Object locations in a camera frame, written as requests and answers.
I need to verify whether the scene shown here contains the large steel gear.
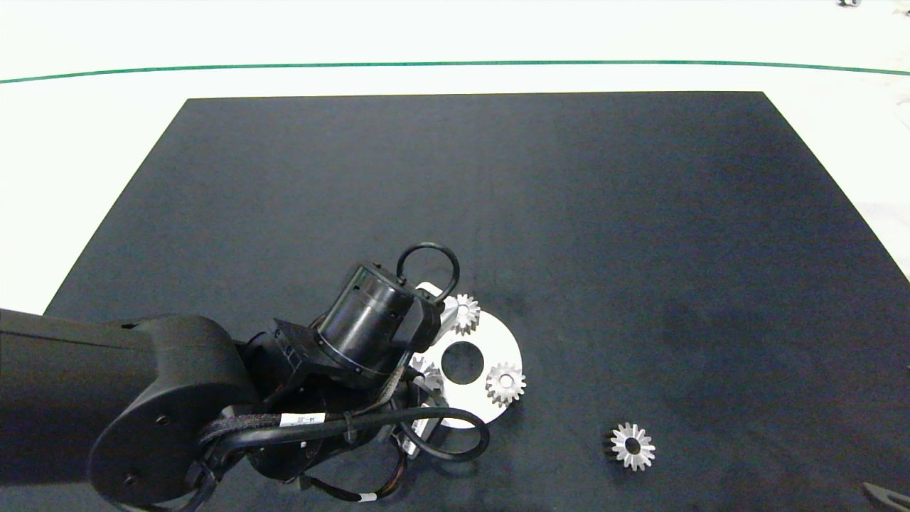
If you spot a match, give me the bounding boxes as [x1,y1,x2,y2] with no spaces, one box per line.
[411,354,448,396]

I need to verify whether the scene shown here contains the small steel gear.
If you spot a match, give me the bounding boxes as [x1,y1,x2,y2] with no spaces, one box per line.
[609,422,657,472]
[444,293,482,337]
[485,361,528,408]

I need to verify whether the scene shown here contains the round white plate with pins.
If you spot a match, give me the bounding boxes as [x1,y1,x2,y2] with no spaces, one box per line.
[408,282,524,430]

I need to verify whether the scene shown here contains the dark rectangular mat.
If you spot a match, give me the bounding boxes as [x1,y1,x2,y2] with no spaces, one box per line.
[0,91,910,512]

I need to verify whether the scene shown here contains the small black cable loop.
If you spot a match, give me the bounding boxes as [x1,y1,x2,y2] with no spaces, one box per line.
[395,242,461,304]

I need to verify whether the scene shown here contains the thin black tagged cable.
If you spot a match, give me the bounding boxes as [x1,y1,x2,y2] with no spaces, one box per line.
[301,455,408,504]

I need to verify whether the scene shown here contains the long black tagged cable loop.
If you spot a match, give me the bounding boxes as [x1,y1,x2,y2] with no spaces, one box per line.
[201,405,492,464]

